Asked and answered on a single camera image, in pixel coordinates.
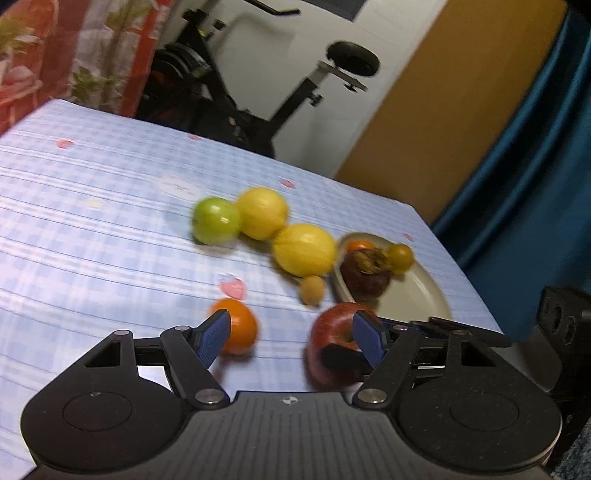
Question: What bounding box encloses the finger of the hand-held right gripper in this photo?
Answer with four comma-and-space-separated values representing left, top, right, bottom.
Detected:
392, 318, 511, 348
322, 344, 370, 370

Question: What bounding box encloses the blue curtain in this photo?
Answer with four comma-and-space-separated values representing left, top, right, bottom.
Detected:
431, 9, 591, 343

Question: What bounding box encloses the black exercise bike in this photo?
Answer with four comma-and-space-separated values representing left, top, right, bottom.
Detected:
139, 0, 382, 160

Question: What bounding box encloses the green apple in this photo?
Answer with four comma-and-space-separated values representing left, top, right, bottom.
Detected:
191, 198, 243, 246

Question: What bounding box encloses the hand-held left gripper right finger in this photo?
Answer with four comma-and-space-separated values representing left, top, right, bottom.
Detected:
352, 310, 502, 409

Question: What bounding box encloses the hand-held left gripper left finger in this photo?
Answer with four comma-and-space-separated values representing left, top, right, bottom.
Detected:
74, 309, 232, 411

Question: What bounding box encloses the small golden round fruit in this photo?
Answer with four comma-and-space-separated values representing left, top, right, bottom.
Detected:
387, 244, 415, 273

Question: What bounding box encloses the printed backdrop cloth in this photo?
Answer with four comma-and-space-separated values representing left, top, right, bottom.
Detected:
0, 0, 174, 137

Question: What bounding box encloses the beige plate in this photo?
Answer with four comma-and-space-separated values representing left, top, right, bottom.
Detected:
331, 232, 452, 324

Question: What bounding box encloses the wooden door panel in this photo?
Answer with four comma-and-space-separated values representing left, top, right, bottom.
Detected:
335, 0, 569, 227

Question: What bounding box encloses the small tan longan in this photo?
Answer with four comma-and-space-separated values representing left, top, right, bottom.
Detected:
300, 275, 327, 306

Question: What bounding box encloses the dark purple mangosteen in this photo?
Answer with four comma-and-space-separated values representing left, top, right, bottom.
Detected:
341, 248, 394, 299

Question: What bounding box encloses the yellow lemon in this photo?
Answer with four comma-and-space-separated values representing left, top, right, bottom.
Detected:
271, 224, 338, 278
236, 187, 291, 242

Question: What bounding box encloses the red apple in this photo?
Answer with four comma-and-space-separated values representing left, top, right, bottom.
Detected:
308, 302, 384, 389

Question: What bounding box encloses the dark window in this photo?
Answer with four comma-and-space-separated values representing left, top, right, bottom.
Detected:
342, 0, 376, 22

